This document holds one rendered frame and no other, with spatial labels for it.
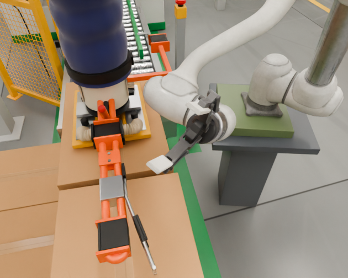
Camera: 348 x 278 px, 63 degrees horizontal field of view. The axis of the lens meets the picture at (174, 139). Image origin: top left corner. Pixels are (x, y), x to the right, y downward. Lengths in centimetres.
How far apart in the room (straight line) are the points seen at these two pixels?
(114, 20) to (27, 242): 100
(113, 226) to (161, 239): 20
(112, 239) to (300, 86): 96
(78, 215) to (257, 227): 133
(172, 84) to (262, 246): 138
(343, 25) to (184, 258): 84
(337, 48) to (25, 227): 144
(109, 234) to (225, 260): 126
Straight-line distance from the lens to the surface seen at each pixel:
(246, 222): 200
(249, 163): 167
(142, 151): 105
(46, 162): 167
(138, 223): 70
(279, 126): 144
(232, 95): 155
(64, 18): 91
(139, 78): 114
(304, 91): 129
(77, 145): 108
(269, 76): 134
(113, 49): 93
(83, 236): 91
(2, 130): 276
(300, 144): 146
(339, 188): 240
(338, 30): 108
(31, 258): 140
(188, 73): 83
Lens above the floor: 173
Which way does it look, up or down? 46 degrees down
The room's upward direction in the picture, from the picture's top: straight up
